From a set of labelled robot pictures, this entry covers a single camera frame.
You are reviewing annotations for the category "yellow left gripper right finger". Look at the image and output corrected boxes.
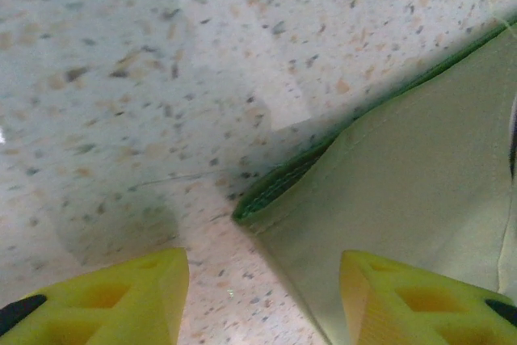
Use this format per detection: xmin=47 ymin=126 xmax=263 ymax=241
xmin=338 ymin=248 xmax=517 ymax=345

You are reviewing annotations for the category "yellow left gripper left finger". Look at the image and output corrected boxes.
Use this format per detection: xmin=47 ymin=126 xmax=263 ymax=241
xmin=0 ymin=246 xmax=191 ymax=345

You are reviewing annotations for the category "khaki skirt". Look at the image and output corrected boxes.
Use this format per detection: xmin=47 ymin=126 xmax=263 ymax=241
xmin=230 ymin=17 xmax=517 ymax=345

